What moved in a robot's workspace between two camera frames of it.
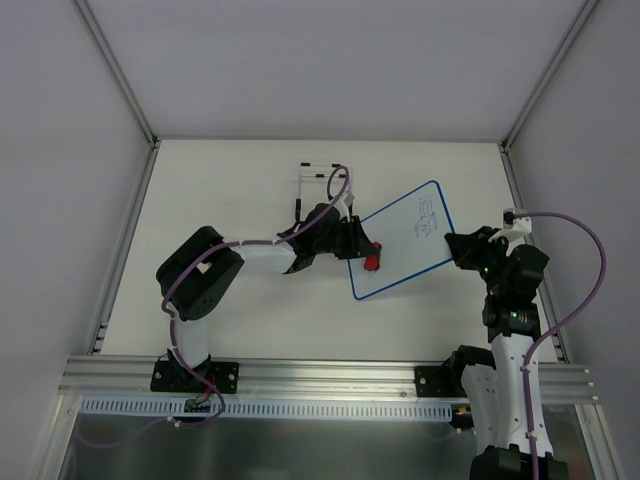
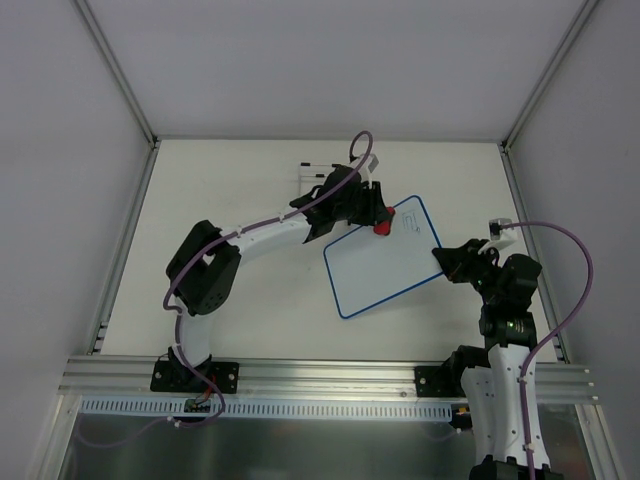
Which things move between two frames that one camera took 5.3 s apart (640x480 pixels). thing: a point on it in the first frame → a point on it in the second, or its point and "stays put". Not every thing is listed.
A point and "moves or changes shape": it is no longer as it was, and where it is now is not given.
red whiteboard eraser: [372, 260] → [383, 228]
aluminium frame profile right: [559, 54] stays put
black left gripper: [353, 238] → [372, 203]
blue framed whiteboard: [410, 234] moves or changes shape
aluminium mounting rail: [563, 379] stays put
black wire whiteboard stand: [298, 201] stays put
